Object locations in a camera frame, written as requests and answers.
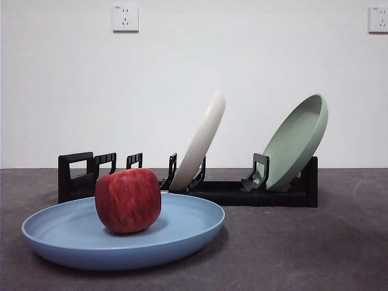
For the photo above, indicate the black plate rack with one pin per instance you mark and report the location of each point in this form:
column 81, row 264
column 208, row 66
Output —
column 272, row 200

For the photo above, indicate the white wall socket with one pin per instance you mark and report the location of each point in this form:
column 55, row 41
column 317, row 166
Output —
column 379, row 19
column 125, row 18

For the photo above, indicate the green plate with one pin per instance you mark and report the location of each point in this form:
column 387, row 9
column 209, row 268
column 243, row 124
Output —
column 294, row 142

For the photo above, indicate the white plate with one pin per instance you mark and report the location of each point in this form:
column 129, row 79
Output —
column 200, row 136

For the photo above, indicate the red apple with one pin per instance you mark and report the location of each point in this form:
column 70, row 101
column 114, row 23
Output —
column 127, row 203

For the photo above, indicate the blue plate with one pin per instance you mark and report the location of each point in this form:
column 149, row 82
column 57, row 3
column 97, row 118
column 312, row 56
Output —
column 75, row 239

